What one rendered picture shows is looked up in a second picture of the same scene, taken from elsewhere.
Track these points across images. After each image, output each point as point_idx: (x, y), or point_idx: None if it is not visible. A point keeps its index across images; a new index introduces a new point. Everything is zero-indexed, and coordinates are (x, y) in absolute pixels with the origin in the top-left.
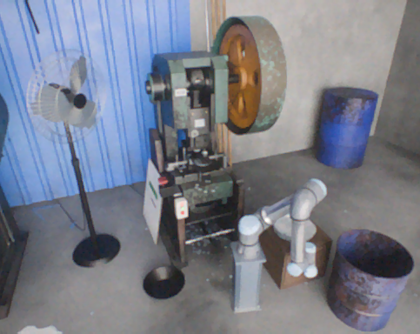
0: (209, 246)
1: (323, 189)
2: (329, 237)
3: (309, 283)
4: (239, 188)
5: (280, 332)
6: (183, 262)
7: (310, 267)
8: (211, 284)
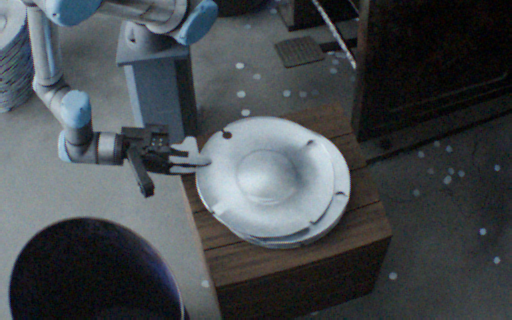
0: (301, 37)
1: None
2: (231, 281)
3: (206, 291)
4: None
5: (85, 189)
6: (290, 19)
7: (62, 135)
8: (223, 73)
